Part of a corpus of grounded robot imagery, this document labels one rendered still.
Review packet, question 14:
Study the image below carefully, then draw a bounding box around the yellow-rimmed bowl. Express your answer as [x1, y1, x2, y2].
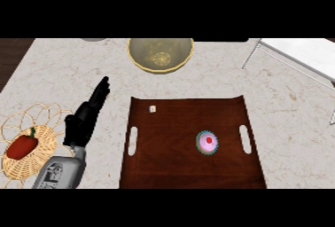
[126, 38, 194, 74]

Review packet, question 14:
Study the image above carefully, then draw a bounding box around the red bell pepper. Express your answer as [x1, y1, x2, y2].
[5, 127, 39, 161]

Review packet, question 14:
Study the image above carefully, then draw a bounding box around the dark brown wooden tray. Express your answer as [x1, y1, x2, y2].
[117, 94, 268, 190]

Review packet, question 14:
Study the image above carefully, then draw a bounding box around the wicker basket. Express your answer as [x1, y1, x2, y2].
[0, 102, 75, 190]

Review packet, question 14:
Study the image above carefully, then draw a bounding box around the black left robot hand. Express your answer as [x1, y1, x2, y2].
[61, 75, 110, 148]

